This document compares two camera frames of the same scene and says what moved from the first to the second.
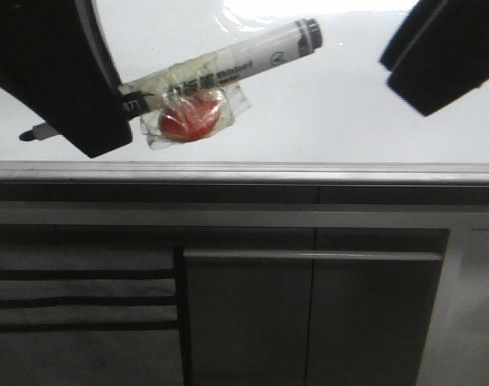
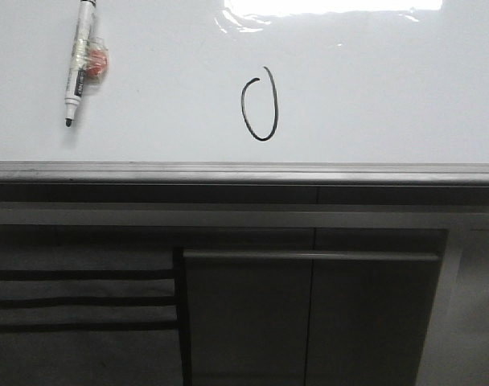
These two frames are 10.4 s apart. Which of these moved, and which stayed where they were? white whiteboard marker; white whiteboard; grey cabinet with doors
Moved: white whiteboard marker
Stayed: white whiteboard; grey cabinet with doors
